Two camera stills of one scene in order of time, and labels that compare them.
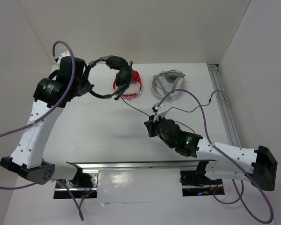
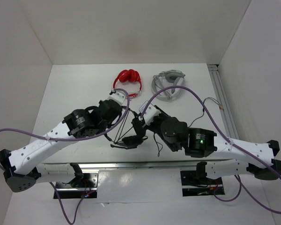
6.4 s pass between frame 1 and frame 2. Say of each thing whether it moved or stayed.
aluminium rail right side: stayed
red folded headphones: stayed
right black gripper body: moved
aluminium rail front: stayed
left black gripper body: moved
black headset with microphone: moved
